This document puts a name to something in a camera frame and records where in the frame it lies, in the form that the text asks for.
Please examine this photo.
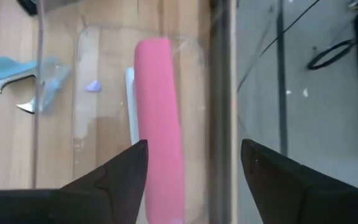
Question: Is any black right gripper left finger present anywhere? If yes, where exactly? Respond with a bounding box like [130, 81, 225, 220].
[0, 139, 149, 224]

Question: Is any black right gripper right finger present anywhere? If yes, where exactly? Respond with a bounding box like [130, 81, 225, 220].
[240, 138, 358, 224]

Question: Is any pink stapler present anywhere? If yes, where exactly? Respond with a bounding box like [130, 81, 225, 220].
[124, 37, 186, 224]

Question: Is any small clear plastic bin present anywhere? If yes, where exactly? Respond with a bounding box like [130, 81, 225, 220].
[31, 0, 217, 224]

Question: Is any small purple scrap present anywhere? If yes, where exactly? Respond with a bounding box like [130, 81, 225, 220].
[84, 80, 103, 93]

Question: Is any black table frame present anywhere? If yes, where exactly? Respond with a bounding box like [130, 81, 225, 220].
[208, 0, 231, 224]

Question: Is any black cable coil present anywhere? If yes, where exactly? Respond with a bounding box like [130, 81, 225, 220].
[306, 39, 358, 71]

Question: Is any black power cable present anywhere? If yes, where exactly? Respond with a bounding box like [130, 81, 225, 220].
[237, 0, 321, 93]

